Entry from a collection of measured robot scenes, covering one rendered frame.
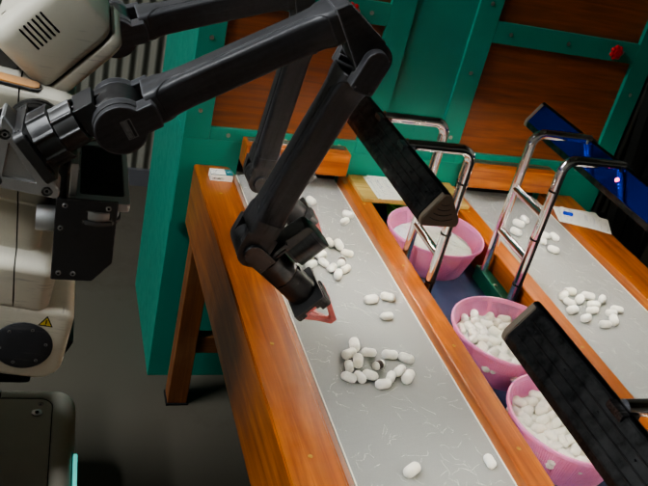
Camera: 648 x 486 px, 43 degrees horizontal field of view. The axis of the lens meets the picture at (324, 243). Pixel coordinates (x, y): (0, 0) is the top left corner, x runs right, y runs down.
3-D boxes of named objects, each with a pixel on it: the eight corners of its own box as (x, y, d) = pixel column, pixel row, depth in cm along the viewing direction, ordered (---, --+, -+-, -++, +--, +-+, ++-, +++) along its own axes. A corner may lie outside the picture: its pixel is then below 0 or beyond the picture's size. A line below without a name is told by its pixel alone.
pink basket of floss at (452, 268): (450, 299, 208) (461, 268, 203) (361, 255, 218) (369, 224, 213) (488, 264, 229) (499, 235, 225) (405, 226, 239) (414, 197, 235)
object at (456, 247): (403, 279, 210) (409, 260, 208) (376, 234, 229) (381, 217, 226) (480, 282, 218) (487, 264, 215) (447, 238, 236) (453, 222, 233)
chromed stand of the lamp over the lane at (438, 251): (355, 317, 191) (405, 143, 170) (332, 270, 208) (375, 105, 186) (428, 319, 198) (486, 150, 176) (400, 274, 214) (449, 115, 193)
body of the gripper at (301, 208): (307, 201, 202) (289, 181, 198) (317, 221, 193) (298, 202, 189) (286, 217, 203) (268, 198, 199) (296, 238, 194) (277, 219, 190)
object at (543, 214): (504, 321, 205) (568, 159, 183) (472, 277, 221) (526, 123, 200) (568, 322, 211) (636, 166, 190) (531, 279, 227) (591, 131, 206)
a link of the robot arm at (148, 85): (353, -32, 123) (374, -10, 115) (377, 46, 131) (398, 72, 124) (79, 89, 122) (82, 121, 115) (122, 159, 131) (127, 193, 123)
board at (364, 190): (362, 202, 225) (364, 198, 225) (346, 177, 238) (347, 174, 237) (468, 209, 236) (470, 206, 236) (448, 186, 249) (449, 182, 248)
